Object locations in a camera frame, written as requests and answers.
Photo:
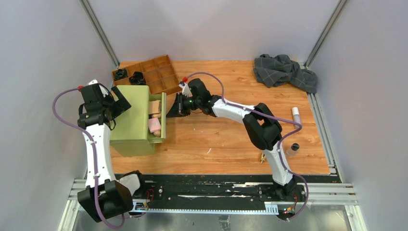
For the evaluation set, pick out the white tube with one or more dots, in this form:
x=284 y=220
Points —
x=296 y=115

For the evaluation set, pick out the tan square compact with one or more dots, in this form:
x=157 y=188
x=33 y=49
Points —
x=155 y=107

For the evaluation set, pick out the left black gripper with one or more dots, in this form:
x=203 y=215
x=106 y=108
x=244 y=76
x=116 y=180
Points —
x=122 y=105

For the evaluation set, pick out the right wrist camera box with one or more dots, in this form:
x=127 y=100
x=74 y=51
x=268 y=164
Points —
x=185 y=90

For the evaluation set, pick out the clear gold-cap bottle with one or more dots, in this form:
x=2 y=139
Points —
x=263 y=158

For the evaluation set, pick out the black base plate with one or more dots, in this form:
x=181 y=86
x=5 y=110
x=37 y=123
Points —
x=215 y=192

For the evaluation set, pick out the green drawer box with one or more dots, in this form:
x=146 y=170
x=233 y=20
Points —
x=131 y=135

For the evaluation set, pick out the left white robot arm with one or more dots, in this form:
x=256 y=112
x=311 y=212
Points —
x=104 y=195

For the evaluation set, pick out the small black-cap bottle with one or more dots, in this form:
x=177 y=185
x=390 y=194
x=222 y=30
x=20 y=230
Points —
x=292 y=150

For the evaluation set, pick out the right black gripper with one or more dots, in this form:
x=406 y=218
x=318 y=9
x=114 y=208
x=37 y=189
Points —
x=178 y=109

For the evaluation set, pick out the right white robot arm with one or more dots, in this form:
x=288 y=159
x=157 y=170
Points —
x=262 y=127

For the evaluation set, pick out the pink square pad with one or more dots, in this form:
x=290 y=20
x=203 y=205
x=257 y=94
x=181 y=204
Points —
x=154 y=125

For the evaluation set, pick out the grey checked cloth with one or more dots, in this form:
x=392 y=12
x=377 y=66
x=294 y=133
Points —
x=280 y=70

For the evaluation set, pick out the brown compartment tray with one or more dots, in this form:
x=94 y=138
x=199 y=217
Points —
x=157 y=73

